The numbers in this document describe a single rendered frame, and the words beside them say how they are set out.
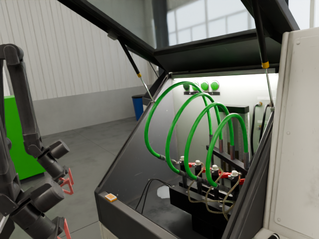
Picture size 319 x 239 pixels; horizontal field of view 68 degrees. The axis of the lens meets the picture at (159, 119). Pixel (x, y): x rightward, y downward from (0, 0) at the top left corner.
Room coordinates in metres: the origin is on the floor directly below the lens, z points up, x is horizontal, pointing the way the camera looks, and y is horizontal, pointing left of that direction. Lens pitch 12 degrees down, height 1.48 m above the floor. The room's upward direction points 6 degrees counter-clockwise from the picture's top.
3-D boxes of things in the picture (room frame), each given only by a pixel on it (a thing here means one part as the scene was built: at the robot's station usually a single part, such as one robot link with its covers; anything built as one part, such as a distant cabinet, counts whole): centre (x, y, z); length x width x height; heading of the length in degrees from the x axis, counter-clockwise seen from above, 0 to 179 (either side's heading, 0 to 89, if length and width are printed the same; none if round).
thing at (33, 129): (0.95, 0.53, 1.40); 0.11 x 0.06 x 0.43; 18
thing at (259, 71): (1.09, -0.28, 1.43); 0.54 x 0.03 x 0.02; 41
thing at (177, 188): (0.83, -0.16, 0.91); 0.34 x 0.10 x 0.15; 41
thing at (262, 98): (0.91, -0.44, 1.20); 0.13 x 0.03 x 0.31; 41
